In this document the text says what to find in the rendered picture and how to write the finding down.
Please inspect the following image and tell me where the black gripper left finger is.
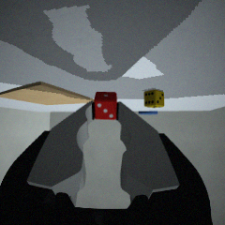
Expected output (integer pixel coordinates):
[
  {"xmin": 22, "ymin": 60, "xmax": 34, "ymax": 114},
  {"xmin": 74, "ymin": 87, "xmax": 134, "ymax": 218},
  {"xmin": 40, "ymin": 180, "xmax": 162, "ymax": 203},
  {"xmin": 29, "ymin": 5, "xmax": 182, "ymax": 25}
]
[{"xmin": 0, "ymin": 100, "xmax": 95, "ymax": 225}]

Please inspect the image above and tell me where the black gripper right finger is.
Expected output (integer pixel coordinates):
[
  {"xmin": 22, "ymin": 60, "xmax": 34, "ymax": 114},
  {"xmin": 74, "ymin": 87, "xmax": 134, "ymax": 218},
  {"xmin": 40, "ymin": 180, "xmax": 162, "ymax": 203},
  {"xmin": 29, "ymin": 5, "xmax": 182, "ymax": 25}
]
[{"xmin": 116, "ymin": 101, "xmax": 213, "ymax": 225}]

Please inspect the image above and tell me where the yellow die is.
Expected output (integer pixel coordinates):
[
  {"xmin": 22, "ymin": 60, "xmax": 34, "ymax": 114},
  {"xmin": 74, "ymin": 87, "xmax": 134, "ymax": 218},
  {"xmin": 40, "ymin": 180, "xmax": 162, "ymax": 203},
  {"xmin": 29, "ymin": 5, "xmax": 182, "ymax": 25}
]
[{"xmin": 144, "ymin": 89, "xmax": 164, "ymax": 108}]

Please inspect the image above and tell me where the tan mat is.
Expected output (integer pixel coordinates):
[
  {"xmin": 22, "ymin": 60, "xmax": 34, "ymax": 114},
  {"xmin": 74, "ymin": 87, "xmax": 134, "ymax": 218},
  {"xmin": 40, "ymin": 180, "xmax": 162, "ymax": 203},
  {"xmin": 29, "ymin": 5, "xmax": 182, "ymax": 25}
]
[{"xmin": 0, "ymin": 82, "xmax": 94, "ymax": 105}]

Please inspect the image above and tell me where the dark red die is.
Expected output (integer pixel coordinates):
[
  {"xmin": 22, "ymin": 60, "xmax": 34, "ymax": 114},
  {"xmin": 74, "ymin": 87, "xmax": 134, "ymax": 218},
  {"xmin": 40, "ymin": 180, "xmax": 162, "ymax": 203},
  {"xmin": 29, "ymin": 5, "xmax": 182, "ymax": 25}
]
[{"xmin": 94, "ymin": 92, "xmax": 117, "ymax": 120}]

